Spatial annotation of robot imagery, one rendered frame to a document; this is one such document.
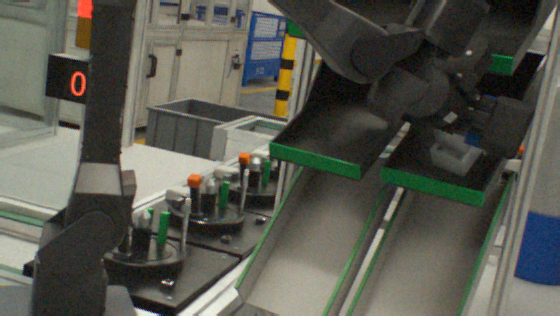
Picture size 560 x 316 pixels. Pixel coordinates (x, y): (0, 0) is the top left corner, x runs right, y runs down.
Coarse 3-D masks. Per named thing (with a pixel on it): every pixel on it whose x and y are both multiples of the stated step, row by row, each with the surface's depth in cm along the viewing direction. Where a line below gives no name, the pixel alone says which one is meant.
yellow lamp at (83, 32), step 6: (78, 18) 128; (84, 18) 127; (90, 18) 127; (78, 24) 128; (84, 24) 127; (90, 24) 127; (78, 30) 128; (84, 30) 128; (90, 30) 127; (78, 36) 128; (84, 36) 128; (90, 36) 128; (78, 42) 128; (84, 42) 128
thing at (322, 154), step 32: (320, 64) 111; (320, 96) 113; (352, 96) 115; (288, 128) 106; (320, 128) 109; (352, 128) 108; (384, 128) 108; (288, 160) 103; (320, 160) 100; (352, 160) 102
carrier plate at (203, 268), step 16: (192, 256) 126; (208, 256) 127; (224, 256) 128; (32, 272) 112; (192, 272) 119; (208, 272) 120; (224, 272) 123; (128, 288) 110; (144, 288) 110; (160, 288) 111; (176, 288) 112; (192, 288) 113; (144, 304) 107; (160, 304) 107; (176, 304) 107
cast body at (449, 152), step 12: (468, 108) 93; (468, 120) 91; (444, 132) 92; (456, 132) 91; (444, 144) 94; (456, 144) 93; (432, 156) 95; (444, 156) 94; (456, 156) 93; (468, 156) 93; (444, 168) 96; (456, 168) 94; (468, 168) 95
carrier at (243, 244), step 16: (176, 192) 154; (208, 192) 142; (224, 192) 146; (144, 208) 147; (160, 208) 148; (176, 208) 143; (208, 208) 142; (224, 208) 147; (240, 208) 145; (176, 224) 139; (192, 224) 137; (208, 224) 137; (224, 224) 138; (240, 224) 142; (256, 224) 147; (176, 240) 133; (192, 240) 133; (208, 240) 134; (240, 240) 137; (256, 240) 138; (240, 256) 130
